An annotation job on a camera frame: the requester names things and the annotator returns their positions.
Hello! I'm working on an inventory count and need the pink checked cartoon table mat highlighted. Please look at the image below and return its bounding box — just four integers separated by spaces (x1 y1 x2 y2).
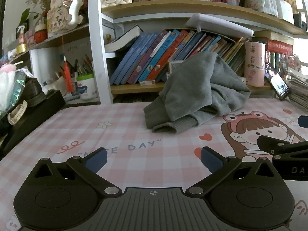
0 99 308 231

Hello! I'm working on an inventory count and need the beige wristwatch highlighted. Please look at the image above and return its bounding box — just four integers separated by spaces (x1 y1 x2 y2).
7 100 28 126

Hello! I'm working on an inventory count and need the red tassel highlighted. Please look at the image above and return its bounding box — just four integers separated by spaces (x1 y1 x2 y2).
63 55 73 93

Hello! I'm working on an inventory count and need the wrapped plush doll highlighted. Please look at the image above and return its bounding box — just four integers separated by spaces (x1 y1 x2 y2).
0 61 33 116

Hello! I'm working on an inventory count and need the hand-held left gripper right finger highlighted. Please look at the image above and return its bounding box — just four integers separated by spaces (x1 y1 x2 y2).
185 147 275 196

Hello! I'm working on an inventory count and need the white jar green lid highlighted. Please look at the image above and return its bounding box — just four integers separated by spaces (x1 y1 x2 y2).
76 74 99 101

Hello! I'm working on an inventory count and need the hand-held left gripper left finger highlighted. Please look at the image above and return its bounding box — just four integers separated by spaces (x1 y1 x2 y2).
35 148 121 196

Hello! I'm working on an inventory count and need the red white pot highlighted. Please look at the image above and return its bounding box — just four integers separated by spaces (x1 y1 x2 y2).
34 23 48 42

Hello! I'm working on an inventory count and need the row of blue children's books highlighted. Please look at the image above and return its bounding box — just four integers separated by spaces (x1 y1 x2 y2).
109 29 246 86

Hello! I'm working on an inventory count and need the green plant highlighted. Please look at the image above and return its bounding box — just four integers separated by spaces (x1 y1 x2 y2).
18 8 41 27

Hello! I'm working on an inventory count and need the pink printed cup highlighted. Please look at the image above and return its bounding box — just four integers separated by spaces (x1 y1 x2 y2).
244 41 266 87

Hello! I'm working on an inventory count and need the small spray bottle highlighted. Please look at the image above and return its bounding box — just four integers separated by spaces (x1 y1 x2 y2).
16 25 27 45

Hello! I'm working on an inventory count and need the white wooden bookshelf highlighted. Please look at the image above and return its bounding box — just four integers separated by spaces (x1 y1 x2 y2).
0 0 308 106

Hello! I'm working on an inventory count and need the black smartphone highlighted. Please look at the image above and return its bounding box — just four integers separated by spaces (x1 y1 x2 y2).
264 64 291 101

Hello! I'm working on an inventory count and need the white desk organiser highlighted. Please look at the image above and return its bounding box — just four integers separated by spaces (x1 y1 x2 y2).
259 0 296 25

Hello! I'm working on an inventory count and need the bunch of pens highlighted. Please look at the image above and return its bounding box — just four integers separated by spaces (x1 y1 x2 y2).
75 55 95 77

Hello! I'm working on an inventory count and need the dark brown leather shoe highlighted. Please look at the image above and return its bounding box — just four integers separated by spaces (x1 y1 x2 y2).
23 77 46 107

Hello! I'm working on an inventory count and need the black box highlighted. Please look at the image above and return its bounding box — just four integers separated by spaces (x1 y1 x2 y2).
0 90 66 150

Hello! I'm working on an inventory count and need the stack of magazines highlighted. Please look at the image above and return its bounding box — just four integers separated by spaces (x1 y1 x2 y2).
286 67 308 111

